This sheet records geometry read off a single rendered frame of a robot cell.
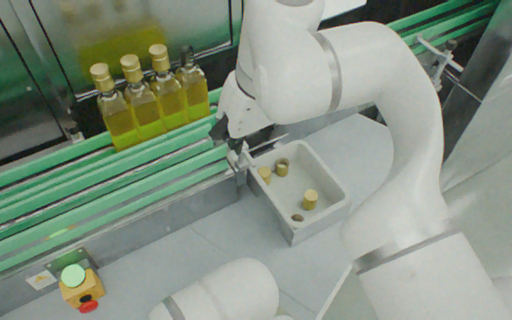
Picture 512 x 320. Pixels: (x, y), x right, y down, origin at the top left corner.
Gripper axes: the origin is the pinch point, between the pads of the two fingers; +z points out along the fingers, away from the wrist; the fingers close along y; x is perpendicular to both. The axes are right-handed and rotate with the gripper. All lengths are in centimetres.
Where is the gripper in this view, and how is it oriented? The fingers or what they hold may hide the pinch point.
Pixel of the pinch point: (250, 135)
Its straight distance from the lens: 62.1
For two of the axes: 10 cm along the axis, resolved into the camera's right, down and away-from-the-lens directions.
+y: -8.6, 4.0, -3.1
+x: 4.9, 8.2, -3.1
